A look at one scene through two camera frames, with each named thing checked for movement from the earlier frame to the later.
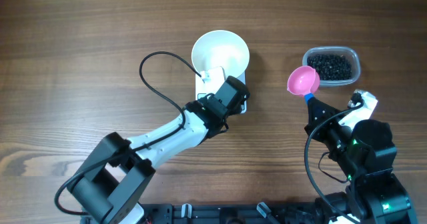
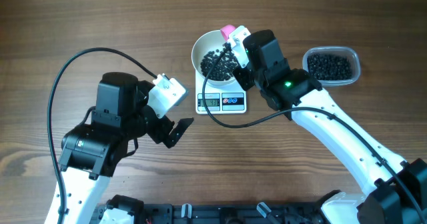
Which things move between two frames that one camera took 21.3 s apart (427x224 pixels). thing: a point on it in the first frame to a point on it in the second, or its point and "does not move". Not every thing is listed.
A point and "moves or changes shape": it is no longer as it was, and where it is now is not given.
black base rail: [303, 213] does not move
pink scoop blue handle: [303, 81] moves or changes shape
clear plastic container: [337, 65] does not move
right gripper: [314, 117] to [243, 80]
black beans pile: [332, 67] does not move
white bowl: [219, 48] does not move
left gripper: [237, 111] to [160, 134]
